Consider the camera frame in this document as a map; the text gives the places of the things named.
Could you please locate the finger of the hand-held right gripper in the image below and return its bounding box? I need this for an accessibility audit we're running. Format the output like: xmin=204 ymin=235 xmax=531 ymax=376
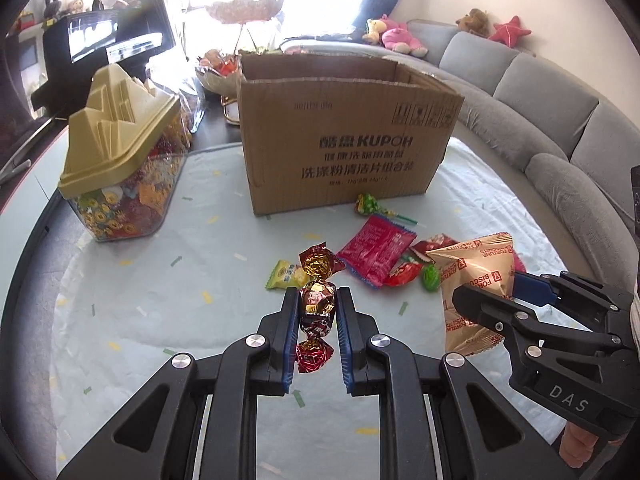
xmin=451 ymin=284 xmax=608 ymax=356
xmin=514 ymin=271 xmax=637 ymax=333

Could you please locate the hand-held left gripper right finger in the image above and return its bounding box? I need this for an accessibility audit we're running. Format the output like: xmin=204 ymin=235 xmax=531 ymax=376
xmin=336 ymin=286 xmax=566 ymax=480

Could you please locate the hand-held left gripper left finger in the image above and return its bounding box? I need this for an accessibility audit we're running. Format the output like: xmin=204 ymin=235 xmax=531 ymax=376
xmin=55 ymin=287 xmax=306 ymax=480

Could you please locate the red gold chocolate candy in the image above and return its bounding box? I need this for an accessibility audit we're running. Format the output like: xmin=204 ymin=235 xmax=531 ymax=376
xmin=295 ymin=280 xmax=337 ymax=375
xmin=298 ymin=242 xmax=347 ymax=281

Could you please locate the beige biscuit packet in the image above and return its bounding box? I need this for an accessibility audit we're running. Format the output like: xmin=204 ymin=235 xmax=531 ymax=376
xmin=426 ymin=232 xmax=517 ymax=358

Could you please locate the red snack packet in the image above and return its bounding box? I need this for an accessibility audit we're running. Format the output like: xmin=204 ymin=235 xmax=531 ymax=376
xmin=336 ymin=214 xmax=417 ymax=291

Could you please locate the brown cardboard box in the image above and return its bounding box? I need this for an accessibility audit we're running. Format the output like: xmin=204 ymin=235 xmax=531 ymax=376
xmin=236 ymin=52 xmax=466 ymax=217

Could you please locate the person's right hand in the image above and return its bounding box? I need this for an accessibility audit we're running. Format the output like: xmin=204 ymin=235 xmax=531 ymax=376
xmin=559 ymin=422 xmax=610 ymax=462

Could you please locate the green round candy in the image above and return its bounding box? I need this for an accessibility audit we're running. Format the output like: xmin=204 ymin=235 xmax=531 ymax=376
xmin=420 ymin=262 xmax=442 ymax=293

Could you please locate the yellow green candy packet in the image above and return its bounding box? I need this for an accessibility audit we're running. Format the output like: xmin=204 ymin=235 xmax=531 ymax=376
xmin=265 ymin=260 xmax=311 ymax=291

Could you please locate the small red white packet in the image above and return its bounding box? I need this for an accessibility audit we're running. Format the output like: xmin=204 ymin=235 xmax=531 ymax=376
xmin=410 ymin=234 xmax=458 ymax=261

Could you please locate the red strawberry candy wrapper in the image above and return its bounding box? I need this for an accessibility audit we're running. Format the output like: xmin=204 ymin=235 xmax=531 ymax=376
xmin=382 ymin=255 xmax=431 ymax=288

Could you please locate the pale blue tablecloth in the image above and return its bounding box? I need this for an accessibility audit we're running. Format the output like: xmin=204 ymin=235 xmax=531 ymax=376
xmin=50 ymin=137 xmax=591 ymax=480

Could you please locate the green wrapped lollipop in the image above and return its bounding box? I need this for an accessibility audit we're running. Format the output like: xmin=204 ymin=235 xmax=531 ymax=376
xmin=354 ymin=193 xmax=418 ymax=226

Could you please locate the grey curved sofa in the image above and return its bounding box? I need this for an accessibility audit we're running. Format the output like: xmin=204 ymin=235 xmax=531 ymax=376
xmin=385 ymin=19 xmax=640 ymax=291

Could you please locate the red star plush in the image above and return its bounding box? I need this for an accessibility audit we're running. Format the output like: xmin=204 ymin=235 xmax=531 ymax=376
xmin=489 ymin=16 xmax=532 ymax=45

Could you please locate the clear plastic bag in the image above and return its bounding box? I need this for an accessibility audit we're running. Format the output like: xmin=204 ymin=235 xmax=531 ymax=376
xmin=147 ymin=52 xmax=206 ymax=133

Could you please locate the clear candy jar gold lid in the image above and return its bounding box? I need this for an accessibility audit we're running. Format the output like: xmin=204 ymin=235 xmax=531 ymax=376
xmin=57 ymin=64 xmax=193 ymax=243

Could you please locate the brown plush bear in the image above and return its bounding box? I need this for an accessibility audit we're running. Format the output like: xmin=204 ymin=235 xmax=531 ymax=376
xmin=455 ymin=8 xmax=492 ymax=37

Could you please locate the pink plush toy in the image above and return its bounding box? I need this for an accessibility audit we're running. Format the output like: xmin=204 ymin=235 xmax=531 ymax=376
xmin=380 ymin=14 xmax=430 ymax=58

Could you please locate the yellow plush toy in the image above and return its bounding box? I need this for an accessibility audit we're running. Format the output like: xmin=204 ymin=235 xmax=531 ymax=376
xmin=362 ymin=18 xmax=386 ymax=44

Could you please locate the tiered white fruit stand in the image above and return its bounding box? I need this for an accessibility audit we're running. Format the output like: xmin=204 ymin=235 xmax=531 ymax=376
xmin=194 ymin=0 xmax=286 ymax=127

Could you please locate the black piano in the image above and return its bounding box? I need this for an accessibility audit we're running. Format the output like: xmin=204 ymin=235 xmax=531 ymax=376
xmin=30 ymin=10 xmax=166 ymax=116

